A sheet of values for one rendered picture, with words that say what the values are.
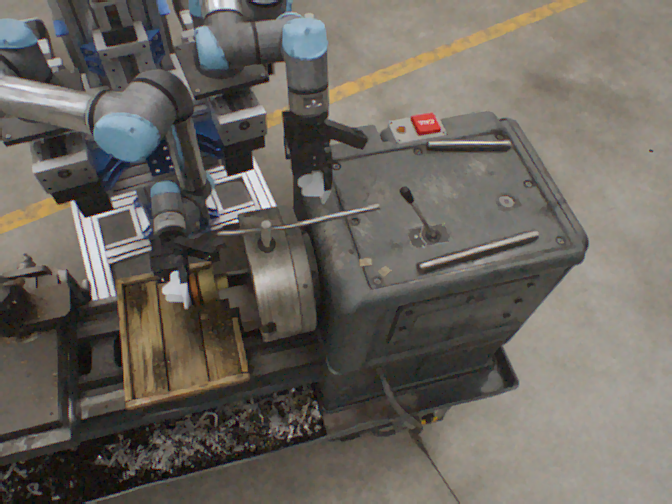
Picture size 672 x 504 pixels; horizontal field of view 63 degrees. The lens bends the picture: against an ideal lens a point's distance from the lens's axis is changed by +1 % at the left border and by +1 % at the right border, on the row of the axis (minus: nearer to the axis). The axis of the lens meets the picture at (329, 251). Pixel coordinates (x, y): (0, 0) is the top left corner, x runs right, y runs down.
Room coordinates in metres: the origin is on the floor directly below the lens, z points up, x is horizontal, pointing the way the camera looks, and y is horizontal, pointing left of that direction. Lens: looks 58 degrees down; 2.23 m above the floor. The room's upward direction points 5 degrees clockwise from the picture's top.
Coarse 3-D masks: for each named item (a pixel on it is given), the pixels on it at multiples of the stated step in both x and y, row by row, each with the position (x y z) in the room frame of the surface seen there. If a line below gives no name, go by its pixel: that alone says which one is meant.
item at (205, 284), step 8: (200, 272) 0.60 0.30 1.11; (208, 272) 0.60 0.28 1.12; (192, 280) 0.58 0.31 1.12; (200, 280) 0.58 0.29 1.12; (208, 280) 0.58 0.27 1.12; (216, 280) 0.59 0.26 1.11; (224, 280) 0.59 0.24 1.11; (192, 288) 0.56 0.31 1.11; (200, 288) 0.56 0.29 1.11; (208, 288) 0.56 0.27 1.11; (216, 288) 0.56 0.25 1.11; (224, 288) 0.57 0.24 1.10; (192, 296) 0.54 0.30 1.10; (200, 296) 0.55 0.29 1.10; (208, 296) 0.55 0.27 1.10; (216, 296) 0.55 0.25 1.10; (192, 304) 0.53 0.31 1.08; (200, 304) 0.54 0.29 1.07; (208, 304) 0.54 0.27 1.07
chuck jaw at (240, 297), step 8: (232, 288) 0.57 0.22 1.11; (240, 288) 0.57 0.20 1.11; (248, 288) 0.57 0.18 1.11; (224, 296) 0.55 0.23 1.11; (232, 296) 0.55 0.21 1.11; (240, 296) 0.55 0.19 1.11; (248, 296) 0.55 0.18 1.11; (224, 304) 0.54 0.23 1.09; (232, 304) 0.53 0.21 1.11; (240, 304) 0.53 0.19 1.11; (248, 304) 0.53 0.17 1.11; (256, 304) 0.53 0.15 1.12; (232, 312) 0.51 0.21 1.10; (240, 312) 0.51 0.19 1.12; (248, 312) 0.51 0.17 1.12; (256, 312) 0.51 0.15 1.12; (248, 320) 0.49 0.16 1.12; (256, 320) 0.49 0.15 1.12; (248, 328) 0.48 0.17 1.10; (256, 328) 0.48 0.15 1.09; (264, 328) 0.48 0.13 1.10; (272, 328) 0.48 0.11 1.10
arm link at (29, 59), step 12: (0, 24) 1.06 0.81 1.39; (12, 24) 1.07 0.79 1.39; (24, 24) 1.08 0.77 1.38; (0, 36) 1.02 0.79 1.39; (12, 36) 1.02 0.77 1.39; (24, 36) 1.04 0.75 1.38; (0, 48) 0.99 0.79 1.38; (12, 48) 1.00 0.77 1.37; (24, 48) 1.02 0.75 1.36; (36, 48) 1.05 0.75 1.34; (12, 60) 0.98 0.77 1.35; (24, 60) 1.00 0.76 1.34; (36, 60) 1.03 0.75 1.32; (24, 72) 0.99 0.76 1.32; (36, 72) 1.02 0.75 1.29; (48, 72) 1.05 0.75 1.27
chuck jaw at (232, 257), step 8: (240, 216) 0.72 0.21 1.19; (248, 216) 0.71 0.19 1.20; (232, 224) 0.70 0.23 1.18; (232, 240) 0.66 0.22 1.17; (240, 240) 0.66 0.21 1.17; (224, 248) 0.64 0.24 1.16; (232, 248) 0.65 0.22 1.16; (240, 248) 0.65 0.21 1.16; (224, 256) 0.63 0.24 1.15; (232, 256) 0.63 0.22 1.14; (240, 256) 0.64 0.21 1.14; (216, 264) 0.61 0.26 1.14; (224, 264) 0.62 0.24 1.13; (232, 264) 0.62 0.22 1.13; (240, 264) 0.62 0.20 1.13; (216, 272) 0.60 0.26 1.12; (224, 272) 0.60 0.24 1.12
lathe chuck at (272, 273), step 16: (272, 208) 0.74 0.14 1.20; (240, 224) 0.67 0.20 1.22; (256, 224) 0.67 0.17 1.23; (272, 224) 0.67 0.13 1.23; (256, 240) 0.62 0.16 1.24; (256, 256) 0.59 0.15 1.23; (272, 256) 0.59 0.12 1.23; (288, 256) 0.60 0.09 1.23; (256, 272) 0.55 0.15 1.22; (272, 272) 0.56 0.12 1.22; (288, 272) 0.56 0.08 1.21; (256, 288) 0.53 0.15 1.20; (272, 288) 0.53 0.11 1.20; (288, 288) 0.54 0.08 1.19; (272, 304) 0.51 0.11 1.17; (288, 304) 0.51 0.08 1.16; (272, 320) 0.49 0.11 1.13; (288, 320) 0.49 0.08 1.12; (272, 336) 0.48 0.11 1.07
